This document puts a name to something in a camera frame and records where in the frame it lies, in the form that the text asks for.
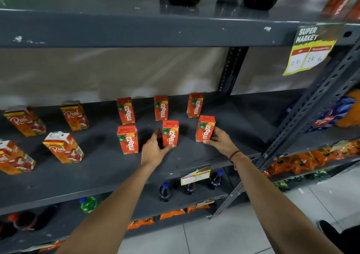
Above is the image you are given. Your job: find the red thread wristband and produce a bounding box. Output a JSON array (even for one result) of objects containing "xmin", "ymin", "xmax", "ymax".
[{"xmin": 229, "ymin": 150, "xmax": 244, "ymax": 165}]

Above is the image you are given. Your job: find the person's right forearm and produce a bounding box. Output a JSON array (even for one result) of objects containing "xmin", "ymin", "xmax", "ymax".
[{"xmin": 231, "ymin": 152, "xmax": 344, "ymax": 254}]

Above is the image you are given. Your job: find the cluster of red juice boxes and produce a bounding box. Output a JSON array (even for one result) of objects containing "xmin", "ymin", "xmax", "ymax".
[{"xmin": 117, "ymin": 93, "xmax": 204, "ymax": 155}]

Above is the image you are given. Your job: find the orange snack packet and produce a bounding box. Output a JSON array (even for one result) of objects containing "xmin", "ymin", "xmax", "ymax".
[
  {"xmin": 39, "ymin": 241, "xmax": 64, "ymax": 253},
  {"xmin": 127, "ymin": 216, "xmax": 155, "ymax": 231},
  {"xmin": 159, "ymin": 209, "xmax": 186, "ymax": 221},
  {"xmin": 187, "ymin": 204, "xmax": 210, "ymax": 214}
]

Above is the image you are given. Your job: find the grey slotted-post shelf rack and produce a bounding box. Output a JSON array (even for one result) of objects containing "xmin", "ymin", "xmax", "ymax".
[{"xmin": 262, "ymin": 37, "xmax": 360, "ymax": 192}]

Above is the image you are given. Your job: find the blue snack packet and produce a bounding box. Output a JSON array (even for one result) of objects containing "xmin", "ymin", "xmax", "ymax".
[{"xmin": 307, "ymin": 96, "xmax": 356, "ymax": 132}]

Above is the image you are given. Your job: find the large plain orange packet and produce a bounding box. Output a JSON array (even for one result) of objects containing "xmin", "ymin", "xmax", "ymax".
[{"xmin": 335, "ymin": 89, "xmax": 360, "ymax": 128}]

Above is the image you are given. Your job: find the person's left hand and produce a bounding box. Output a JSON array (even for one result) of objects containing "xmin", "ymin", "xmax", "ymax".
[{"xmin": 141, "ymin": 128, "xmax": 175, "ymax": 167}]

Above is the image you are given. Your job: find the small red drink carton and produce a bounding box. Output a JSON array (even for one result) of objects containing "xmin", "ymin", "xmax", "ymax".
[
  {"xmin": 195, "ymin": 115, "xmax": 216, "ymax": 142},
  {"xmin": 162, "ymin": 120, "xmax": 179, "ymax": 148}
]

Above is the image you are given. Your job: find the grey metal shelf rack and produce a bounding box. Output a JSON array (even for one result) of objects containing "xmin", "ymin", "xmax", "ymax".
[{"xmin": 0, "ymin": 0, "xmax": 360, "ymax": 254}]

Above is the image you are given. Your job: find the row of green snack bags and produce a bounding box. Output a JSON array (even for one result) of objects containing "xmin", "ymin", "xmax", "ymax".
[{"xmin": 274, "ymin": 170, "xmax": 330, "ymax": 192}]

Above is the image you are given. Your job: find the row of orange snack bags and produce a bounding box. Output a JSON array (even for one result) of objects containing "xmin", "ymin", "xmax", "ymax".
[{"xmin": 263, "ymin": 139, "xmax": 360, "ymax": 177}]

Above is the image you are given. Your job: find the person's left forearm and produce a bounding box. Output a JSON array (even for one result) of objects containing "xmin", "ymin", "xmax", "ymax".
[{"xmin": 56, "ymin": 161, "xmax": 160, "ymax": 254}]

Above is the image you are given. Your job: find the dark soda bottle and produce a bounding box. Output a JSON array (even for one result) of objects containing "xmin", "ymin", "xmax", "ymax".
[{"xmin": 0, "ymin": 221, "xmax": 18, "ymax": 240}]

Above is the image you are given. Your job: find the person's right hand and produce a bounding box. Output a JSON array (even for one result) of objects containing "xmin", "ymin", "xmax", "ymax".
[{"xmin": 203, "ymin": 126, "xmax": 240, "ymax": 160}]

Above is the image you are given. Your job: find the green bottle with blue cap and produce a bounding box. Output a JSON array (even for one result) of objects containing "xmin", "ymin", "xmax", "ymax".
[{"xmin": 79, "ymin": 196, "xmax": 97, "ymax": 214}]

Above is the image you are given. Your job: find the large orange juice carton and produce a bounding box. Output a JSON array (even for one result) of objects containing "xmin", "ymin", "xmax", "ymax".
[
  {"xmin": 0, "ymin": 140, "xmax": 36, "ymax": 175},
  {"xmin": 60, "ymin": 100, "xmax": 90, "ymax": 132},
  {"xmin": 3, "ymin": 106, "xmax": 47, "ymax": 137},
  {"xmin": 43, "ymin": 131, "xmax": 84, "ymax": 164}
]

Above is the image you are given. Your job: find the person's black shoe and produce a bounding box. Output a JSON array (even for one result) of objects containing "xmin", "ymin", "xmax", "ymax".
[{"xmin": 317, "ymin": 220, "xmax": 360, "ymax": 254}]

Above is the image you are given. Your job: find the small yellow price tag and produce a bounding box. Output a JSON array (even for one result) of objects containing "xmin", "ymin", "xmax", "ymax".
[{"xmin": 181, "ymin": 166, "xmax": 212, "ymax": 186}]

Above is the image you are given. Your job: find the dark bottle with red cap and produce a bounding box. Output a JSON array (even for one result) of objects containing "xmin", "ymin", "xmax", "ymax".
[{"xmin": 7, "ymin": 211, "xmax": 37, "ymax": 231}]

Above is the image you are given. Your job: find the small dark price tag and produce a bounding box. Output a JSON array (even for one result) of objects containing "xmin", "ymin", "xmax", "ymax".
[{"xmin": 194, "ymin": 199, "xmax": 216, "ymax": 208}]

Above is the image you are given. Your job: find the green and yellow price sign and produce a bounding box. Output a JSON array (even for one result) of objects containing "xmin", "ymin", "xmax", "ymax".
[{"xmin": 283, "ymin": 23, "xmax": 345, "ymax": 76}]

